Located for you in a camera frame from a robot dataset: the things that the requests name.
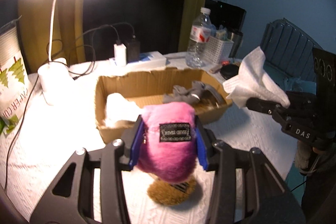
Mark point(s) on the grey dotted glove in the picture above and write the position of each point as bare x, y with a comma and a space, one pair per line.
190, 96

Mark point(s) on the pink fuzzy pouch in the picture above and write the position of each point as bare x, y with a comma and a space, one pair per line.
170, 149

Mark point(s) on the white charger adapter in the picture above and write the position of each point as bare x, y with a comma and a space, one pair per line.
120, 54

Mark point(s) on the white fluffy item in box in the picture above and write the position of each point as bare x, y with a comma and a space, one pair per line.
119, 109

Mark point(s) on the paper cup package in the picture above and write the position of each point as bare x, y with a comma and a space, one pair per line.
15, 84

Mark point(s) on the white flat box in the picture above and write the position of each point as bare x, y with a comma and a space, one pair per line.
149, 60

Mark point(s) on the white paper towel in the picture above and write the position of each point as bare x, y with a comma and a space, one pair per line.
252, 81

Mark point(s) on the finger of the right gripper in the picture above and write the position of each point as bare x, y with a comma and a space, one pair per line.
263, 106

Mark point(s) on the black round dish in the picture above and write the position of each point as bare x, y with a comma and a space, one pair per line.
228, 71

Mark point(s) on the clear packet in box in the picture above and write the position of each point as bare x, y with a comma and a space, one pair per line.
210, 96

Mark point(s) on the black power adapter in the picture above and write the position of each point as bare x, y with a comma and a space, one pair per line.
132, 50

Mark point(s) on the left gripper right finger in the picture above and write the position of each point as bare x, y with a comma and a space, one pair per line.
205, 150

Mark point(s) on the cardboard box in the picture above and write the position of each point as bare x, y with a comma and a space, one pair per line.
148, 88

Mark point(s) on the dark blue chair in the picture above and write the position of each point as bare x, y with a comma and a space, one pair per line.
289, 49

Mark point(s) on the white plastic basket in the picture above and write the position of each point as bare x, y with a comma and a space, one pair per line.
217, 50

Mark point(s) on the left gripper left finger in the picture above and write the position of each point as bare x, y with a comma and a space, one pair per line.
132, 139

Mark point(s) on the clear water bottle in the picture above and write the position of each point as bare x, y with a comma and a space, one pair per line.
199, 36

